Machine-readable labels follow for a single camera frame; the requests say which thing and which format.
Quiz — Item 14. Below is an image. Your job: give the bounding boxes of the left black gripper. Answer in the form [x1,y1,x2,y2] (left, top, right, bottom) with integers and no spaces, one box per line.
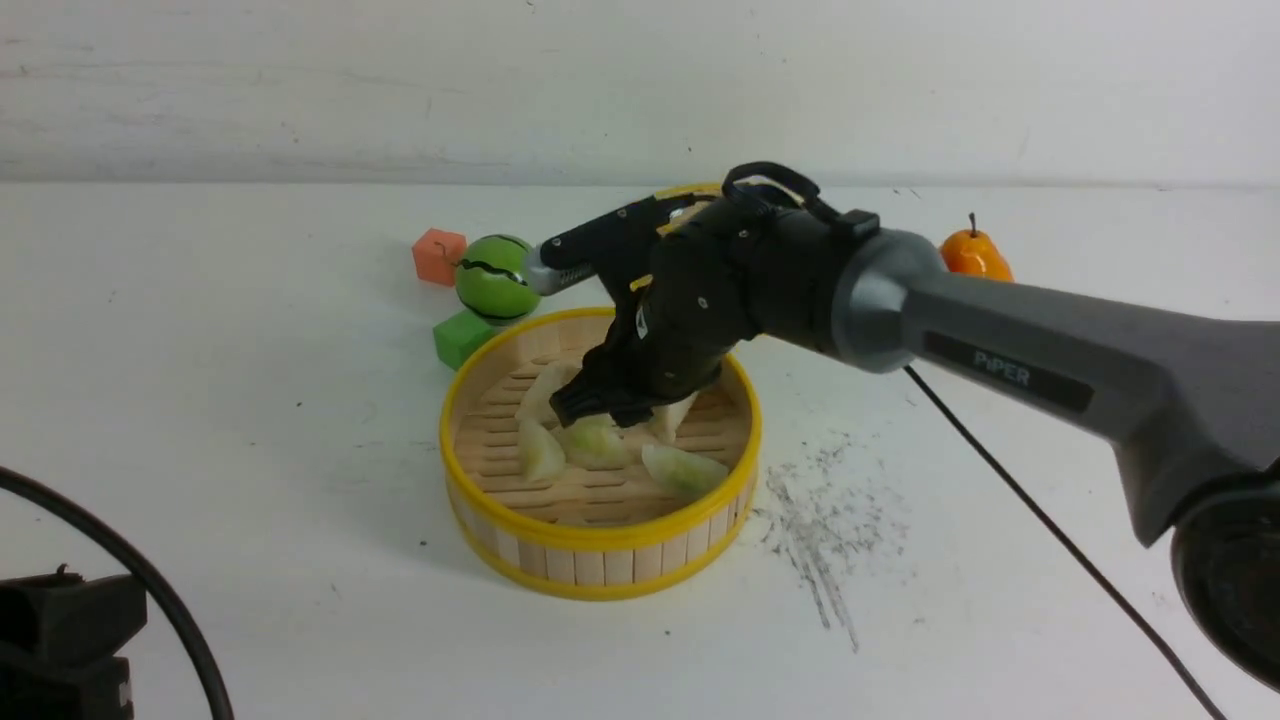
[1,566,147,719]

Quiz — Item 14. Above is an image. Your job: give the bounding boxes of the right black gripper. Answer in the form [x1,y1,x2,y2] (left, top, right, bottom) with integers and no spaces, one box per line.
[550,284,741,428]

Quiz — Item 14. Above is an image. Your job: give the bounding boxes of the white dumpling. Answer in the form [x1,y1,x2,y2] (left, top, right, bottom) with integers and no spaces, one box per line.
[515,360,580,427]
[646,391,699,445]

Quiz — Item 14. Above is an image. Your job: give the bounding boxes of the pale green dumpling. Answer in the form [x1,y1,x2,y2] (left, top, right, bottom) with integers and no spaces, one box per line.
[517,418,567,486]
[640,445,730,500]
[556,414,632,471]

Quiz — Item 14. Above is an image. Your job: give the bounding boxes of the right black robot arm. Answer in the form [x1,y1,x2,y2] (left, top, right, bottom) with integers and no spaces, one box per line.
[524,161,1279,688]

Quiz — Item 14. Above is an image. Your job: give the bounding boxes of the woven bamboo steamer lid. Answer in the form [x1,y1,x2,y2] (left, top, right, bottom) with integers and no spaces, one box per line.
[612,183,722,293]

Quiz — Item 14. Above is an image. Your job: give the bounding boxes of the bamboo steamer tray yellow rim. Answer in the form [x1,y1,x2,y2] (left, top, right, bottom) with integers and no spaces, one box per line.
[439,307,762,601]

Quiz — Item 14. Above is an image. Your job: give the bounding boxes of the green toy watermelon ball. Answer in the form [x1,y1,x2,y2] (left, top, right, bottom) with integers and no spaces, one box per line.
[454,234,541,325]

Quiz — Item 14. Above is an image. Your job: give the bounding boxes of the green cube block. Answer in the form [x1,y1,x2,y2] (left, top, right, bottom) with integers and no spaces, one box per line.
[431,309,497,372]

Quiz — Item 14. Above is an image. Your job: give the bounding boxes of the orange cube block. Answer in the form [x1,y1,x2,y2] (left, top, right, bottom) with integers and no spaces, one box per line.
[411,227,468,288]

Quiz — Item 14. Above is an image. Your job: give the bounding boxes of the orange toy pear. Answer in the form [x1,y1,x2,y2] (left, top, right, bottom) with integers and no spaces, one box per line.
[940,211,1014,283]

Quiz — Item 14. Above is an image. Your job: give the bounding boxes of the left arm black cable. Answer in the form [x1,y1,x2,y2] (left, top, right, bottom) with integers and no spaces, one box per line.
[0,465,236,720]

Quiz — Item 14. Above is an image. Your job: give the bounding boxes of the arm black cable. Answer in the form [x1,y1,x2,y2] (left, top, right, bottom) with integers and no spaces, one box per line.
[0,465,236,720]
[902,365,1229,720]

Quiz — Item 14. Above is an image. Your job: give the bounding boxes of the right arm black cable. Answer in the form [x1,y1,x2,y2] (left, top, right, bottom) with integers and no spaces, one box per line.
[902,365,1229,720]

